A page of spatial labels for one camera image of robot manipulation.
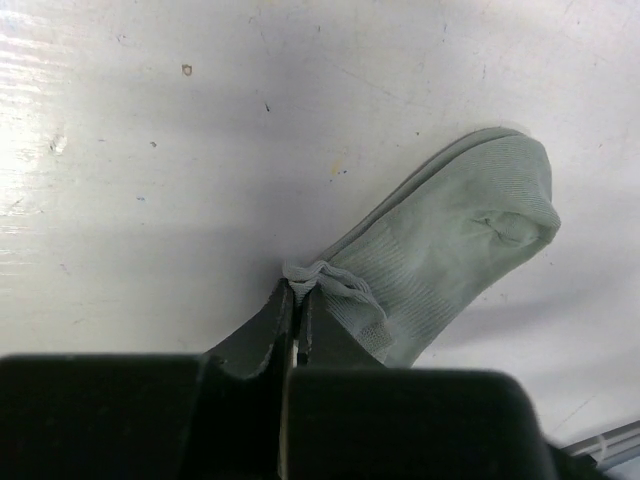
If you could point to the aluminium frame rail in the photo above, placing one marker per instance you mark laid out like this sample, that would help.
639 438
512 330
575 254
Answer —
609 449

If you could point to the grey ankle sock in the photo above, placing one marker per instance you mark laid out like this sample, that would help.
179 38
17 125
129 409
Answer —
471 214

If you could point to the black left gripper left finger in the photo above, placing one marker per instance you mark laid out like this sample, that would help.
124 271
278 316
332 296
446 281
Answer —
210 415

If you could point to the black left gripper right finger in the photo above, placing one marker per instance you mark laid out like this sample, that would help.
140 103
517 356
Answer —
349 417

